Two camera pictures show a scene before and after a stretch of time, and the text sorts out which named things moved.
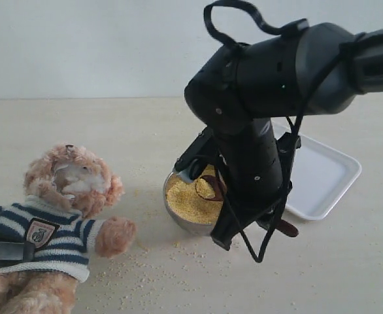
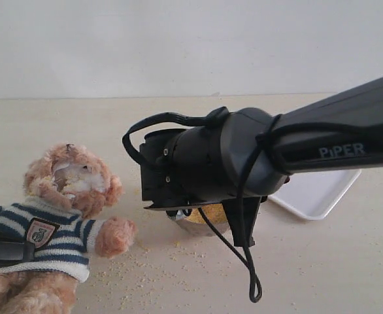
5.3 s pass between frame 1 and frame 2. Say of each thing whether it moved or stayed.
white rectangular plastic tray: stayed
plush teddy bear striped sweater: stayed
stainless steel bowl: stayed
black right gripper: moved
